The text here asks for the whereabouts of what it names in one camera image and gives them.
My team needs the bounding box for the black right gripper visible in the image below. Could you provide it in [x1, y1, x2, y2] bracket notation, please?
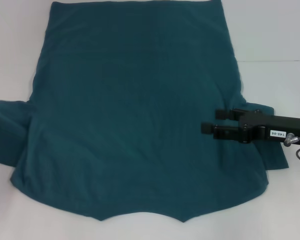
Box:
[201, 107, 300, 145]

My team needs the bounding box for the teal blue shirt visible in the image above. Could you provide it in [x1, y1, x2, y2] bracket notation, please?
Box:
[0, 1, 290, 216]

